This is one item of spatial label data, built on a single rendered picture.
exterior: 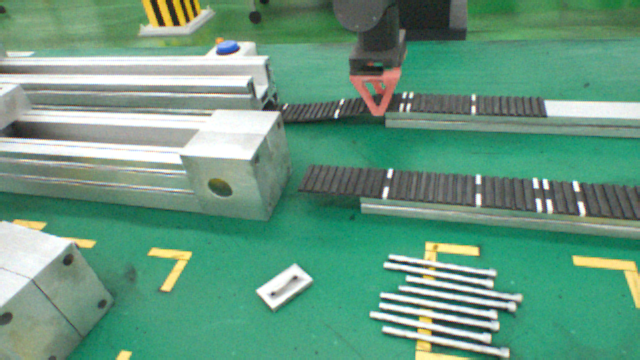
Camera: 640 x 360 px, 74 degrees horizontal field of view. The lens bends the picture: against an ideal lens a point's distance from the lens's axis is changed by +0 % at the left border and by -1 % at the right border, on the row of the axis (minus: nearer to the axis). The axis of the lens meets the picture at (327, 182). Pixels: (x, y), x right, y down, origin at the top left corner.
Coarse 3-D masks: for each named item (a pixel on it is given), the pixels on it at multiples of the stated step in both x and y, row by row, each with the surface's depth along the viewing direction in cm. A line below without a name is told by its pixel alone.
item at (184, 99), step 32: (0, 64) 84; (32, 64) 81; (64, 64) 79; (96, 64) 77; (128, 64) 76; (160, 64) 74; (192, 64) 72; (224, 64) 70; (256, 64) 69; (32, 96) 76; (64, 96) 74; (96, 96) 72; (128, 96) 71; (160, 96) 69; (192, 96) 67; (224, 96) 66; (256, 96) 67
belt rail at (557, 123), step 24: (408, 120) 64; (432, 120) 63; (456, 120) 62; (480, 120) 61; (504, 120) 60; (528, 120) 59; (552, 120) 58; (576, 120) 57; (600, 120) 56; (624, 120) 55
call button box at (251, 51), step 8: (240, 48) 81; (248, 48) 81; (256, 48) 83; (208, 56) 80; (216, 56) 80; (224, 56) 79; (232, 56) 79; (240, 56) 78; (248, 56) 80; (256, 56) 84
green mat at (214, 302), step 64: (320, 64) 86; (448, 64) 79; (512, 64) 76; (576, 64) 74; (320, 128) 67; (384, 128) 65; (0, 192) 64; (128, 256) 50; (192, 256) 49; (256, 256) 48; (320, 256) 47; (384, 256) 46; (448, 256) 45; (512, 256) 44; (128, 320) 43; (192, 320) 42; (256, 320) 42; (320, 320) 41; (512, 320) 38; (576, 320) 38
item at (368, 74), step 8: (352, 72) 58; (360, 72) 57; (368, 72) 57; (376, 72) 57; (384, 72) 58; (392, 72) 58; (352, 80) 58; (360, 80) 58; (368, 80) 59; (376, 80) 59; (384, 80) 57; (392, 80) 57; (360, 88) 60; (392, 88) 58; (368, 96) 61; (384, 96) 60; (368, 104) 62; (384, 104) 61; (376, 112) 63
